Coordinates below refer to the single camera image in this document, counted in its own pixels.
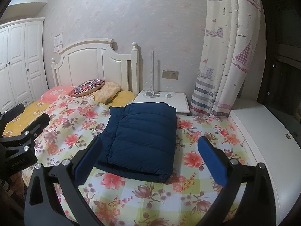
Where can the floral bed sheet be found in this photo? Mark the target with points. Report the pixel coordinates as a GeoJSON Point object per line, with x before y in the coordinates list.
{"type": "Point", "coordinates": [186, 196]}

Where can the white bedside table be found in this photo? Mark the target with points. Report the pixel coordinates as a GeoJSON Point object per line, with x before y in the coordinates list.
{"type": "Point", "coordinates": [179, 102]}

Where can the round embroidered cushion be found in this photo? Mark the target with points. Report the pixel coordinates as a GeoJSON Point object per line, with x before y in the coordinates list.
{"type": "Point", "coordinates": [87, 87]}

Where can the silver stick desk lamp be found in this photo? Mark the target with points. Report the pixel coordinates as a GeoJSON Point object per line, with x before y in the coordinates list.
{"type": "Point", "coordinates": [152, 80]}

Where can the white wooden headboard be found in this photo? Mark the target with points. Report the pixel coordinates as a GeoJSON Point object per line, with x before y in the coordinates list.
{"type": "Point", "coordinates": [95, 58]}

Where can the white wall switch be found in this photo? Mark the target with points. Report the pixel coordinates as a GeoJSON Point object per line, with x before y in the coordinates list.
{"type": "Point", "coordinates": [58, 42]}

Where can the pink floral pillow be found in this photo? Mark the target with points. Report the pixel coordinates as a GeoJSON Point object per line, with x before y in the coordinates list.
{"type": "Point", "coordinates": [51, 95]}

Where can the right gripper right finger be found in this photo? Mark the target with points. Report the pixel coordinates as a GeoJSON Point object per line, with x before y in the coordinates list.
{"type": "Point", "coordinates": [257, 206]}

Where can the beige wall socket panel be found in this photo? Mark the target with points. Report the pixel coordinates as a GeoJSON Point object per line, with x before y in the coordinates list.
{"type": "Point", "coordinates": [172, 75]}

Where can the mustard yellow pillow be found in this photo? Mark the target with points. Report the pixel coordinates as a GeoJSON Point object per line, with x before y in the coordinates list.
{"type": "Point", "coordinates": [122, 98]}

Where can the yellow patterned pillow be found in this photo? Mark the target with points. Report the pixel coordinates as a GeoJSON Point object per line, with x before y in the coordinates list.
{"type": "Point", "coordinates": [106, 93]}

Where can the navy blue puffer jacket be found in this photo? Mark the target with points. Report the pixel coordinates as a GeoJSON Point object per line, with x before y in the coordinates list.
{"type": "Point", "coordinates": [139, 142]}

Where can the patterned window curtain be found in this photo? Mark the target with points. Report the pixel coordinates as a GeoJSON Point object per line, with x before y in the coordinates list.
{"type": "Point", "coordinates": [230, 38]}

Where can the yellow floral blanket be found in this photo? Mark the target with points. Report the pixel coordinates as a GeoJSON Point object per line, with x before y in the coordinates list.
{"type": "Point", "coordinates": [31, 112]}

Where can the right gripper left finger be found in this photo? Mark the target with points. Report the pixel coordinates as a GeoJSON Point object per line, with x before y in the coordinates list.
{"type": "Point", "coordinates": [42, 205]}

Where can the white wardrobe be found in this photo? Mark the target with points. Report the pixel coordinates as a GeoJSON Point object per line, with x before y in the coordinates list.
{"type": "Point", "coordinates": [23, 78]}

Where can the white charger with cable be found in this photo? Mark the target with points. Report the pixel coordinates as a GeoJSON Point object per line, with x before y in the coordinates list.
{"type": "Point", "coordinates": [168, 93]}

